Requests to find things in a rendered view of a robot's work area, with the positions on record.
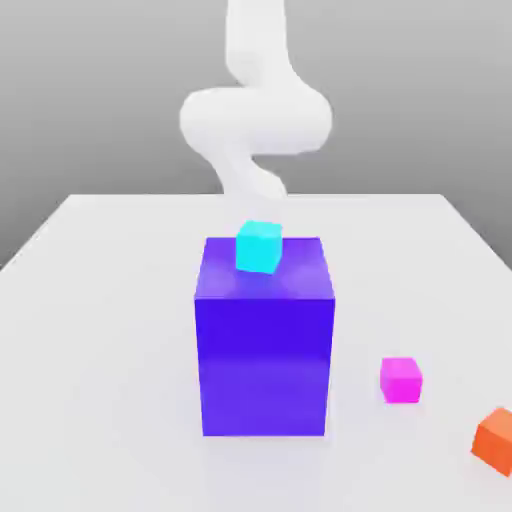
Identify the small cyan cube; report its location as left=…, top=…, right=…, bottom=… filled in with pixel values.
left=234, top=219, right=284, bottom=276

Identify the small magenta cube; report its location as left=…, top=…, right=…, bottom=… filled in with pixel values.
left=379, top=356, right=424, bottom=404

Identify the small orange cube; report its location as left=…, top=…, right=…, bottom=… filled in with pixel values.
left=470, top=406, right=512, bottom=478

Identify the large purple box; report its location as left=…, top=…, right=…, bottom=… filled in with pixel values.
left=193, top=236, right=336, bottom=438

